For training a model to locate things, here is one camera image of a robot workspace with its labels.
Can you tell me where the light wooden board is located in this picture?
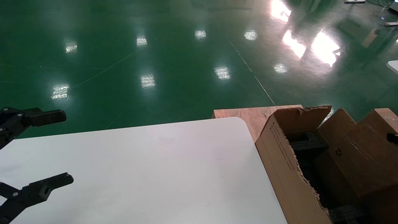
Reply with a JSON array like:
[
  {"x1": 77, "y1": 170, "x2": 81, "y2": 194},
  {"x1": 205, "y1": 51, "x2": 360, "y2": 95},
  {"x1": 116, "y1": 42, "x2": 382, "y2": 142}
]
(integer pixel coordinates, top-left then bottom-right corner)
[{"x1": 212, "y1": 105, "x2": 303, "y2": 142}]

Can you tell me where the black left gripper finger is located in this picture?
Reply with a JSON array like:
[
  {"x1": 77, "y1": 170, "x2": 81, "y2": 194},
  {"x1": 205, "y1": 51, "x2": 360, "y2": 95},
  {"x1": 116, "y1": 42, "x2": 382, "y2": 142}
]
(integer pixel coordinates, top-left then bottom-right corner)
[
  {"x1": 0, "y1": 107, "x2": 67, "y2": 149},
  {"x1": 0, "y1": 173, "x2": 74, "y2": 224}
]

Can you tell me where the big torn cardboard box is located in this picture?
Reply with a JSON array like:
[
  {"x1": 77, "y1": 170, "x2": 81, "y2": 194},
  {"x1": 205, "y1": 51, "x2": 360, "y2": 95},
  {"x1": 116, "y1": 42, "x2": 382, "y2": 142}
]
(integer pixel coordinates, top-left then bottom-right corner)
[{"x1": 255, "y1": 105, "x2": 398, "y2": 224}]

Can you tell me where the black foam block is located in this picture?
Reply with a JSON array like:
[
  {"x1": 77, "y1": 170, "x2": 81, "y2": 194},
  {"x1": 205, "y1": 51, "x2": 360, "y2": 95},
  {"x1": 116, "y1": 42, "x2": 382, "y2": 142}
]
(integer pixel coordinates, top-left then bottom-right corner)
[
  {"x1": 291, "y1": 131, "x2": 329, "y2": 153},
  {"x1": 328, "y1": 204, "x2": 371, "y2": 224}
]

